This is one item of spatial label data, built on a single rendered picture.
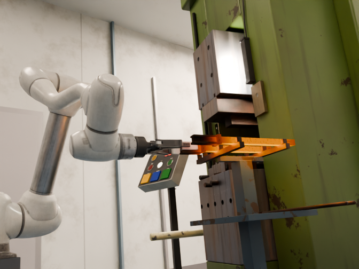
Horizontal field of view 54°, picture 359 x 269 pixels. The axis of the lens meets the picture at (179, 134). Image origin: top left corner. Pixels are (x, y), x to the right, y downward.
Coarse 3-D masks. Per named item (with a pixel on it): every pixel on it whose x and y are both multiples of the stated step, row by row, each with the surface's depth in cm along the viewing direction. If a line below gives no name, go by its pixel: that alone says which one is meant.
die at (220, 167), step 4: (216, 164) 198; (220, 164) 194; (224, 164) 190; (212, 168) 203; (216, 168) 198; (220, 168) 194; (224, 168) 190; (260, 168) 197; (212, 172) 203; (216, 172) 198
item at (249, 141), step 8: (192, 136) 118; (200, 136) 119; (208, 136) 120; (216, 136) 121; (192, 144) 119; (200, 144) 120; (208, 144) 121; (216, 144) 121; (224, 144) 125; (248, 144) 128; (256, 144) 129; (264, 144) 131; (272, 144) 132; (280, 144) 133
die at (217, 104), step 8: (216, 96) 200; (208, 104) 209; (216, 104) 200; (224, 104) 200; (232, 104) 202; (240, 104) 204; (248, 104) 207; (208, 112) 209; (216, 112) 199; (224, 112) 200; (232, 112) 201; (240, 112) 203; (248, 112) 205; (208, 120) 212; (216, 120) 214; (224, 120) 215
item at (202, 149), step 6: (180, 150) 130; (186, 150) 130; (192, 150) 131; (198, 150) 132; (204, 150) 131; (210, 150) 133; (216, 150) 134; (240, 150) 139; (246, 150) 141; (252, 150) 142; (258, 150) 143
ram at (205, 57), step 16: (224, 32) 208; (208, 48) 211; (224, 48) 205; (240, 48) 209; (208, 64) 210; (224, 64) 202; (240, 64) 206; (208, 80) 210; (224, 80) 199; (240, 80) 203; (208, 96) 209; (224, 96) 202; (240, 96) 204
